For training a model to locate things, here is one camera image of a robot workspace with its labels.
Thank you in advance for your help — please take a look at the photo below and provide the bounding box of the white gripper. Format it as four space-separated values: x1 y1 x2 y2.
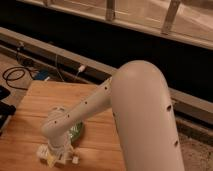
47 144 74 167

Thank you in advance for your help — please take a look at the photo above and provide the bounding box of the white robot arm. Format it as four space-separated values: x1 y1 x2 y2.
42 60 185 171

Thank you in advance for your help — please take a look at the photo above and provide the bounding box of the green ceramic bowl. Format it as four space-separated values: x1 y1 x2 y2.
69 122 84 143

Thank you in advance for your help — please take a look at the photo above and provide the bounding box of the black object at left edge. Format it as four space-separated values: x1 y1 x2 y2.
0 85 16 135

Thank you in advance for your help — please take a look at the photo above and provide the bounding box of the blue box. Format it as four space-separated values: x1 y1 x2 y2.
34 70 49 80

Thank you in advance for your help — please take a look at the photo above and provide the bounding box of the white cable with plug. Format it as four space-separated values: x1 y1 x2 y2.
54 54 87 84

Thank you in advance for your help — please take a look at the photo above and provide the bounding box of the black coiled cable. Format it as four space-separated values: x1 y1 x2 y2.
2 41 36 90

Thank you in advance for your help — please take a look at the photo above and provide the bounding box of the wooden window frame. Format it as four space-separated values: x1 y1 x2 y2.
18 0 213 50

